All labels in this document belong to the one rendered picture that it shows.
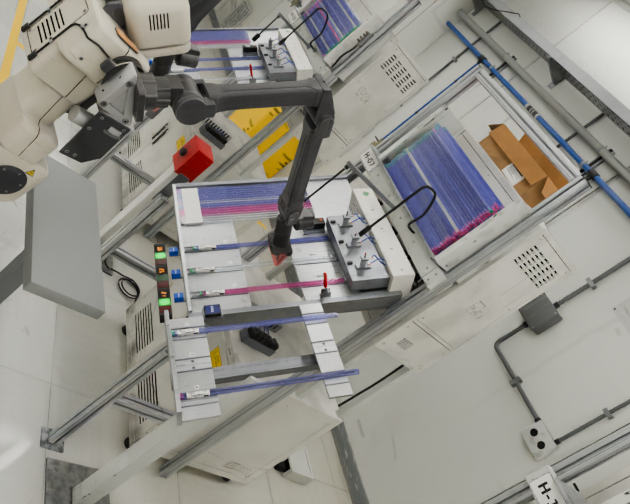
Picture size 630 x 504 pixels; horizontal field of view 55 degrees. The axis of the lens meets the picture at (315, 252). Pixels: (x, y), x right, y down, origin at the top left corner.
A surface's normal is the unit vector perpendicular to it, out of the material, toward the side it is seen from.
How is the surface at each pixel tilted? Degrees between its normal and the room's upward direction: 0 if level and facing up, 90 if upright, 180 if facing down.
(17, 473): 0
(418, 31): 90
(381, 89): 90
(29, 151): 90
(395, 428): 90
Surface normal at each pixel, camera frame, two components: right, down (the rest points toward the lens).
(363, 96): 0.24, 0.67
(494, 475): -0.61, -0.47
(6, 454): 0.76, -0.58
